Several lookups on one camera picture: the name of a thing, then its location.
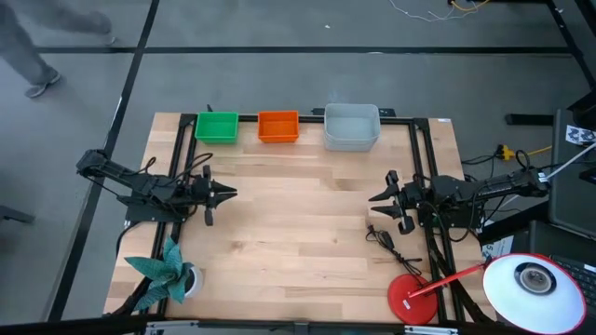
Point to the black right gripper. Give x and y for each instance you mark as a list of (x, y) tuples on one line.
[(416, 197)]

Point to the black metal floor bar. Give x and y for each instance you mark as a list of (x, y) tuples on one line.
[(526, 119)]

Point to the teal artificial plant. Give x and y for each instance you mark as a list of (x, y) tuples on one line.
[(163, 274)]

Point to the black aluminium table frame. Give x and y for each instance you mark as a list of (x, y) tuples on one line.
[(248, 118)]

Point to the grey furniture leg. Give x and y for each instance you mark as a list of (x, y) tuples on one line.
[(14, 215)]

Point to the white plant pot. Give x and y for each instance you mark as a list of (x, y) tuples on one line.
[(198, 281)]

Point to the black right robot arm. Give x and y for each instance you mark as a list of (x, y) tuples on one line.
[(489, 188)]

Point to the black tripod stand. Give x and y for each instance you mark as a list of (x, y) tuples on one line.
[(567, 31)]

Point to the paper with black pattern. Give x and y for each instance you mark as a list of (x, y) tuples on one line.
[(579, 135)]

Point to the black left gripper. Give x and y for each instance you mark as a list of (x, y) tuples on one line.
[(195, 193)]

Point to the black computer case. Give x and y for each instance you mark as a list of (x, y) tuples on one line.
[(570, 186)]

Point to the red desk lamp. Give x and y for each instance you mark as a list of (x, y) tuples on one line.
[(503, 298)]

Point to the white paper sheet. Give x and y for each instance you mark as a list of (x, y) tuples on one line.
[(500, 246)]

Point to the person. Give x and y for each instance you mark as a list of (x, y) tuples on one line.
[(18, 56)]

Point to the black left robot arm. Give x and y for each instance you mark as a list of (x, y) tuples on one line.
[(139, 183)]

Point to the black laptop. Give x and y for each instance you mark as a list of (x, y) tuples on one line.
[(542, 242)]

